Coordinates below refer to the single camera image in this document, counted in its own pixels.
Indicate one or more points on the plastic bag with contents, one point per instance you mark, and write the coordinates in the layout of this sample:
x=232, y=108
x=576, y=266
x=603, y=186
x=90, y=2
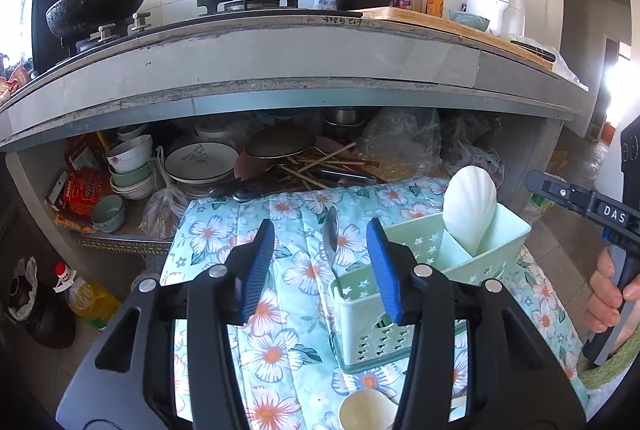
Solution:
x=162, y=215

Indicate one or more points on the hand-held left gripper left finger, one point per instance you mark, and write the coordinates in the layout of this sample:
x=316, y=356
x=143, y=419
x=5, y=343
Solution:
x=257, y=270

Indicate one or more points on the pile of wooden chopsticks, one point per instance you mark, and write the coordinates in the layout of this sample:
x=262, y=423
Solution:
x=310, y=170

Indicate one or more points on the black kitchen knife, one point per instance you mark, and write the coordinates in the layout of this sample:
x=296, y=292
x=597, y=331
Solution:
x=535, y=50

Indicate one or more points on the grey concrete counter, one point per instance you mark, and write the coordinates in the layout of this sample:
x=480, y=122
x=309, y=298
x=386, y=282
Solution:
x=300, y=65

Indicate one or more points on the white kitchen appliance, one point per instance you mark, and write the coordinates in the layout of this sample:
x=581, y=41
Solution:
x=500, y=0

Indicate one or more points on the wooden cutting board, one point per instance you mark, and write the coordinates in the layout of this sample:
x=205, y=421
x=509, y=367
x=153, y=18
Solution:
x=425, y=23

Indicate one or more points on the metal frying pan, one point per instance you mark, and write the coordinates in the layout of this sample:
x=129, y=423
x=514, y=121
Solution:
x=277, y=143

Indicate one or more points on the gas stove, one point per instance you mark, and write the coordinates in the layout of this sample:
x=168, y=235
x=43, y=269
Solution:
x=165, y=28

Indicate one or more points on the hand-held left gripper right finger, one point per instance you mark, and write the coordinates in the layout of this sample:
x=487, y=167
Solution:
x=382, y=270

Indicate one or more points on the white shell-shaped spoon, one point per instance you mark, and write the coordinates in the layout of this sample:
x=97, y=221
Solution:
x=470, y=205

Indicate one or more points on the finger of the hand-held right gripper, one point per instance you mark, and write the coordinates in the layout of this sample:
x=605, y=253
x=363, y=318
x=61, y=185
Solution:
x=560, y=192

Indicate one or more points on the white black-rimmed plate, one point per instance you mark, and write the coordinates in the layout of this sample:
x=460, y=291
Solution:
x=200, y=160

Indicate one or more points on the stainless steel pot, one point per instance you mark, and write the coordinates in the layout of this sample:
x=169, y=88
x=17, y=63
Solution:
x=345, y=120

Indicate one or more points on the white floral bowl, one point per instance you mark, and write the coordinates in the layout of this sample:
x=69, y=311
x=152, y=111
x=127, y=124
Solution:
x=130, y=153

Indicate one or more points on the stack of bowls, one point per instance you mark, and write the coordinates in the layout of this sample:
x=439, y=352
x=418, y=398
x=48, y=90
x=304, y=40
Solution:
x=132, y=182

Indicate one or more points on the small pale blue cup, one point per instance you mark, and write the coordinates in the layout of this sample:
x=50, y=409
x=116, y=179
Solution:
x=107, y=215

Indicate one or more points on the pale blue bowl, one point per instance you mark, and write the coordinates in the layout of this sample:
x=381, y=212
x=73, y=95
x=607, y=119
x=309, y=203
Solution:
x=467, y=20

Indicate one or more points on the person's right hand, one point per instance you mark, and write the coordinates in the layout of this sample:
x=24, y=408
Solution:
x=605, y=300

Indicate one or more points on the clear plastic bag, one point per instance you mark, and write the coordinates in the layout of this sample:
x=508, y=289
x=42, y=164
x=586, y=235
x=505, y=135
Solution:
x=470, y=145
x=400, y=135

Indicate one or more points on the green plastic utensil holder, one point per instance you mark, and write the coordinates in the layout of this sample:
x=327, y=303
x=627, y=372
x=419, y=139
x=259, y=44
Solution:
x=365, y=340

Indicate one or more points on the small black pan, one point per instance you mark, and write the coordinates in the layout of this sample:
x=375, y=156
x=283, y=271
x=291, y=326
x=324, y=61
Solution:
x=360, y=1

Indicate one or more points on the white cup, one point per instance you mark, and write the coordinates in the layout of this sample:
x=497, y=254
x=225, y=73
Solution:
x=365, y=410

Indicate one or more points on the metal spoon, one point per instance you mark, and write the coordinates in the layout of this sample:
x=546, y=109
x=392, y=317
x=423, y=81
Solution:
x=331, y=235

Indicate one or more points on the yellow cooking oil bottle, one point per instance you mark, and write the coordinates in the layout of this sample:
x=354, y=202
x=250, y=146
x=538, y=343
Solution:
x=92, y=300

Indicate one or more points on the red snack packet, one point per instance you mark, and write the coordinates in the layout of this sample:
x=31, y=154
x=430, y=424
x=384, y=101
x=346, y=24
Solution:
x=82, y=195

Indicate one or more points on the floral printed cloth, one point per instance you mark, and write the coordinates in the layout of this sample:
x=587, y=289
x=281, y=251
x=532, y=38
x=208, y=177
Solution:
x=280, y=360

